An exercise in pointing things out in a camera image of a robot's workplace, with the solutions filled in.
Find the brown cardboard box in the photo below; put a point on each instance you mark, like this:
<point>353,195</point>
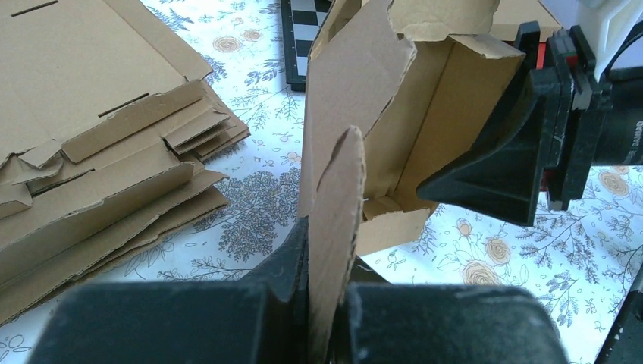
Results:
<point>395,90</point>

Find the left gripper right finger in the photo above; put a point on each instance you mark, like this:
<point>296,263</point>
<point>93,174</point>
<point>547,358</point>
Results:
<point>340,336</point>

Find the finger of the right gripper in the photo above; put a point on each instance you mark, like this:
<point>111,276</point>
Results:
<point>500,175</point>

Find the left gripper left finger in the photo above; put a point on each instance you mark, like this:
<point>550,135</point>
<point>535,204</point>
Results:
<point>280,333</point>

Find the stack of flat cardboard blanks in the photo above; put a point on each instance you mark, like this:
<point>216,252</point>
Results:
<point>106,121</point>

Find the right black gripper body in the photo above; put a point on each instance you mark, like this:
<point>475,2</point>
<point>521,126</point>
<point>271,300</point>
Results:
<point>571,116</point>

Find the folded brown box near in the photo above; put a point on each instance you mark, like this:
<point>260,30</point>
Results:
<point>511,13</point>

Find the black white checkerboard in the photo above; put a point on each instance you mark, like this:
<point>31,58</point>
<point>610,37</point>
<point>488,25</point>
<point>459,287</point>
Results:
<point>301,21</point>

